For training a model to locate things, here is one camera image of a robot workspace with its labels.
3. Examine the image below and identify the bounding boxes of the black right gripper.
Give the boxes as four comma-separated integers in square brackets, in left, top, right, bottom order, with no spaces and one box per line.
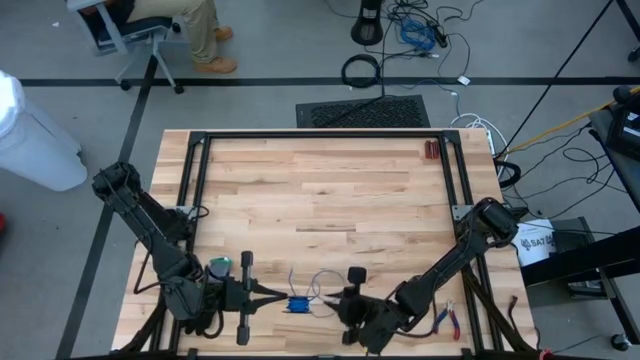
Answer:
[324,267,401,352]

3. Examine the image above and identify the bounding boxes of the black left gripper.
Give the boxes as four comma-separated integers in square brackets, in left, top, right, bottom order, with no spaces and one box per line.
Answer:
[219,251,290,346]

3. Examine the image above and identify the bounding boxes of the blue cord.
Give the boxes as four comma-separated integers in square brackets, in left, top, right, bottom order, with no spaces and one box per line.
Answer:
[285,268,347,320]

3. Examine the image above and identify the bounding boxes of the black grey work glove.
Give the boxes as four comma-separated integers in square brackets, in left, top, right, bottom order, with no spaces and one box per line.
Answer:
[183,256,235,337]

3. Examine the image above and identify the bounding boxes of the black floor mat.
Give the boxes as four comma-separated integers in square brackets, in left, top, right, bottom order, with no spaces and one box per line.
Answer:
[295,94,432,130]

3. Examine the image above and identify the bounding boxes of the white cardboard box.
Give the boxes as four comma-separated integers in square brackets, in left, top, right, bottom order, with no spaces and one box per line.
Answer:
[509,218,558,268]

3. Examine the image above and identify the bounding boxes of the white power strip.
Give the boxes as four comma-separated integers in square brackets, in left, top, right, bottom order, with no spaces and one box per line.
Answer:
[449,112,509,169]

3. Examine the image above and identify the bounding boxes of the black equipment stand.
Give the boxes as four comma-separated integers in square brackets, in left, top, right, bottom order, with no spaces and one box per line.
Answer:
[519,216,640,352]

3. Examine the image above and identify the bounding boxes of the black floor stand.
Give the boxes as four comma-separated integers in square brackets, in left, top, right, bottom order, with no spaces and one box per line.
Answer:
[349,0,386,47]

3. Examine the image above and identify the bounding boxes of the white bin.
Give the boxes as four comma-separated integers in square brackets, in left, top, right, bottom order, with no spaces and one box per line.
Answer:
[0,69,89,193]

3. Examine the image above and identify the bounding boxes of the person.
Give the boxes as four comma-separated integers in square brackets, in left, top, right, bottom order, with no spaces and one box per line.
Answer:
[79,0,239,75]

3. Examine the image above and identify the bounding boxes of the black power strip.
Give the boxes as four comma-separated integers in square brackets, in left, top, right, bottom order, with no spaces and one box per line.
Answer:
[426,18,450,50]

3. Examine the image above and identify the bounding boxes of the grey office chair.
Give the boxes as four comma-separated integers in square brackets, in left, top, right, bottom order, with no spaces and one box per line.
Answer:
[66,0,185,95]

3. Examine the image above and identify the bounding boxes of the thin black diagonal rod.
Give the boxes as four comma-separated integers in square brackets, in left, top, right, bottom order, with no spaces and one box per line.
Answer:
[497,0,616,159]

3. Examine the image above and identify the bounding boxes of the black cart with screen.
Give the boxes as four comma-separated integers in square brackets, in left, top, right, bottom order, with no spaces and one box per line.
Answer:
[588,83,640,214]

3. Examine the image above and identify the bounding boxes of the black wheeled leg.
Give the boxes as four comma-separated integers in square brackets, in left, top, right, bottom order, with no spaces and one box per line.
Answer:
[615,0,640,64]

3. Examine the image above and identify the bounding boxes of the red blue handled pliers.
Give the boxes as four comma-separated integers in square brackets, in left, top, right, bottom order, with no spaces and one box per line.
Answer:
[432,298,462,342]

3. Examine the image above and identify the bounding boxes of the black coiled floor cable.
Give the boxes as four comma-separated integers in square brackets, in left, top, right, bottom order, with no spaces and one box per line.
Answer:
[340,53,383,90]

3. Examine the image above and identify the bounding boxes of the yellow cable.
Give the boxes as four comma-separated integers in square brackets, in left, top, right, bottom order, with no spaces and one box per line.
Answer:
[499,85,640,157]

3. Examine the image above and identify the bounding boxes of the blue coiled floor cable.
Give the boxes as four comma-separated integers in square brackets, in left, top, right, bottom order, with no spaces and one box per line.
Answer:
[398,17,438,53]

